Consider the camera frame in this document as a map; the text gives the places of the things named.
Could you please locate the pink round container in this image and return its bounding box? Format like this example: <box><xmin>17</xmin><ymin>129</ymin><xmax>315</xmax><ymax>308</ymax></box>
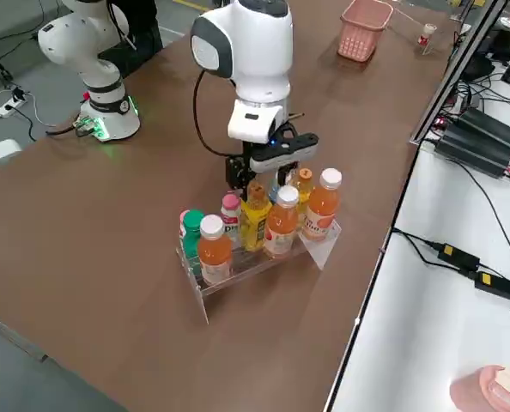
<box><xmin>448</xmin><ymin>364</ymin><xmax>510</xmax><ymax>412</ymax></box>

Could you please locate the green bottle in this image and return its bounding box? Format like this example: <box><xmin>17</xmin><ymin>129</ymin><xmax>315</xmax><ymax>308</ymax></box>
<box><xmin>181</xmin><ymin>209</ymin><xmax>205</xmax><ymax>276</ymax></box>

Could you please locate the person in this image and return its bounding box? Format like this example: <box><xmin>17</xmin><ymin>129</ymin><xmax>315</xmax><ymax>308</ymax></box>
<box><xmin>98</xmin><ymin>0</ymin><xmax>164</xmax><ymax>78</ymax></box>

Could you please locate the black power supply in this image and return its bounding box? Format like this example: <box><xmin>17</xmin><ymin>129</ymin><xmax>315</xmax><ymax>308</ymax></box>
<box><xmin>458</xmin><ymin>106</ymin><xmax>510</xmax><ymax>151</ymax></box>
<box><xmin>434</xmin><ymin>127</ymin><xmax>510</xmax><ymax>179</ymax></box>

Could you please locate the white power strip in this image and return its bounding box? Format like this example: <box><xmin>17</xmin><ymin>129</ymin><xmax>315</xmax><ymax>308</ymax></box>
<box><xmin>0</xmin><ymin>96</ymin><xmax>27</xmax><ymax>118</ymax></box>

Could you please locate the blue drink bottle white cap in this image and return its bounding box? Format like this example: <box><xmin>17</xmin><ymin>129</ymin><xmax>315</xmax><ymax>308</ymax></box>
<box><xmin>266</xmin><ymin>178</ymin><xmax>282</xmax><ymax>205</ymax></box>

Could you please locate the clear acrylic drinks tray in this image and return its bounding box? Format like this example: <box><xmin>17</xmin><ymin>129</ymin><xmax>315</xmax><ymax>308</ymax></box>
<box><xmin>175</xmin><ymin>219</ymin><xmax>343</xmax><ymax>326</ymax></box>

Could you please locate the yellow drink bottle orange cap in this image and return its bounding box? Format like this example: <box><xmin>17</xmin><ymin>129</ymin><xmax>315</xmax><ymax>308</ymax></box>
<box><xmin>291</xmin><ymin>167</ymin><xmax>315</xmax><ymax>215</ymax></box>
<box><xmin>240</xmin><ymin>182</ymin><xmax>273</xmax><ymax>253</ymax></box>

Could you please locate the pink plastic basket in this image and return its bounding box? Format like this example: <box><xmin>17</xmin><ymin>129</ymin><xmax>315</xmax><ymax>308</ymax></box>
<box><xmin>337</xmin><ymin>0</ymin><xmax>394</xmax><ymax>62</ymax></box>

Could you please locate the black power adapter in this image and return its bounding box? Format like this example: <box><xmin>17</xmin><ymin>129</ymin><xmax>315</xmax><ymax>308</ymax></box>
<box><xmin>473</xmin><ymin>270</ymin><xmax>510</xmax><ymax>300</ymax></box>
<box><xmin>437</xmin><ymin>242</ymin><xmax>482</xmax><ymax>271</ymax></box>

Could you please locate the aluminium table rail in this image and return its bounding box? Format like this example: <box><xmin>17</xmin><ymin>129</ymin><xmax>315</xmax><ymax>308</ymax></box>
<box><xmin>409</xmin><ymin>0</ymin><xmax>510</xmax><ymax>145</ymax></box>

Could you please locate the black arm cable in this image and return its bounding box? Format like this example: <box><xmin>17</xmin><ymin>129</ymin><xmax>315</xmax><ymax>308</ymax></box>
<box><xmin>193</xmin><ymin>68</ymin><xmax>244</xmax><ymax>158</ymax></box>

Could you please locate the red white yogurt bottle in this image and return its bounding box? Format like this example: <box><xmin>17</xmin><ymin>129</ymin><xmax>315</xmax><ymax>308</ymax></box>
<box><xmin>417</xmin><ymin>23</ymin><xmax>437</xmax><ymax>46</ymax></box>

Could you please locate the orange juice bottle white cap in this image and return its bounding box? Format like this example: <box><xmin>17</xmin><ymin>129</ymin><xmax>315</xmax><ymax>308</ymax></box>
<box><xmin>301</xmin><ymin>167</ymin><xmax>343</xmax><ymax>241</ymax></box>
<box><xmin>263</xmin><ymin>185</ymin><xmax>301</xmax><ymax>259</ymax></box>
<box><xmin>197</xmin><ymin>214</ymin><xmax>234</xmax><ymax>287</ymax></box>

